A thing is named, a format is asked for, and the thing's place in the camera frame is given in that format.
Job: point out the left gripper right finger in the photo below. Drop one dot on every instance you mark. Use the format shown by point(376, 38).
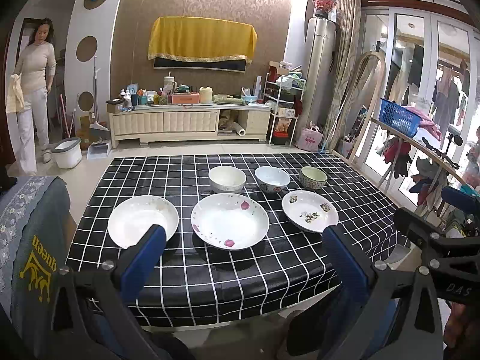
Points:
point(398, 316)

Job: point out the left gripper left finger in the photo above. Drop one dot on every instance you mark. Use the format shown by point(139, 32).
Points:
point(90, 318)

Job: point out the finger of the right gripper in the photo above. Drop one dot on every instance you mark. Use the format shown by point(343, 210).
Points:
point(466, 203)

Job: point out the plain white plate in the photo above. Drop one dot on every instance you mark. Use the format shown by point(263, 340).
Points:
point(131, 220)

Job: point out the floral white plate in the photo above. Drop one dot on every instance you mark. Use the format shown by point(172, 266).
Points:
point(309, 211)

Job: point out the green floral bowl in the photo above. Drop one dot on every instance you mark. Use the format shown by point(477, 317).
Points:
point(312, 178)

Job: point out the pink petal white plate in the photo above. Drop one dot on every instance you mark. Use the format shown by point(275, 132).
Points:
point(229, 221)

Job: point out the white bowl red pattern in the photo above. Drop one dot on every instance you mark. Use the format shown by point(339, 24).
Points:
point(271, 180)

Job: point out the plain white bowl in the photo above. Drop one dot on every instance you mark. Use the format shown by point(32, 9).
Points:
point(226, 179)

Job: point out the blue plastic basket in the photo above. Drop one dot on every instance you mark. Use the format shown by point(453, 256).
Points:
point(399, 117)

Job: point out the grey embroidered chair cover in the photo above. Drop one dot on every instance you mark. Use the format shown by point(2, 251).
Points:
point(34, 213)

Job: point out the pink shopping bag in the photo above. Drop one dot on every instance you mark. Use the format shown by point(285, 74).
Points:
point(309, 138)

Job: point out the white grey bucket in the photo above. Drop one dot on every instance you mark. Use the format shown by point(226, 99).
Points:
point(67, 153)

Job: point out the grey dustpan and broom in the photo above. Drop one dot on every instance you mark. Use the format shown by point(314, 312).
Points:
point(101, 146)

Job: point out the silver standing air conditioner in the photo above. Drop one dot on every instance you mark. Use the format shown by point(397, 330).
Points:
point(317, 71)

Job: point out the white metal shelf rack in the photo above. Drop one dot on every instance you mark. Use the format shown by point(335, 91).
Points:
point(284, 93)

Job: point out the cream TV cabinet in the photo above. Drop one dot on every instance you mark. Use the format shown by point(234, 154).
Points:
point(197, 122)

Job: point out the patterned beige curtain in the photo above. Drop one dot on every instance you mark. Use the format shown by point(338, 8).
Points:
point(348, 22)

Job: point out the white paper roll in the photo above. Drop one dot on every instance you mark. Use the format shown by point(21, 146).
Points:
point(238, 129)

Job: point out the red artificial flowers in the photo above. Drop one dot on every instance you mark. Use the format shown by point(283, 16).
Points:
point(322, 8)

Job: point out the woman in beige clothes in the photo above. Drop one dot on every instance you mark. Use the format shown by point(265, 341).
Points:
point(29, 87)

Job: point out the pink storage box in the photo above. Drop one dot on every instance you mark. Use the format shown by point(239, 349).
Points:
point(185, 98)

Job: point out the cream plastic jug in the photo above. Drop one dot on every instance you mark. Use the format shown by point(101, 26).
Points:
point(205, 95)

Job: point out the yellow cloth on TV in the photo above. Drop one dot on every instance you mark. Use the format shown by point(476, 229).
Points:
point(201, 40)

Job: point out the wooden arched frame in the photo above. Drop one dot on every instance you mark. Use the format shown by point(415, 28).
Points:
point(362, 96)

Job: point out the black wall television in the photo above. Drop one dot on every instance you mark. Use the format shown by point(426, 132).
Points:
point(231, 65)

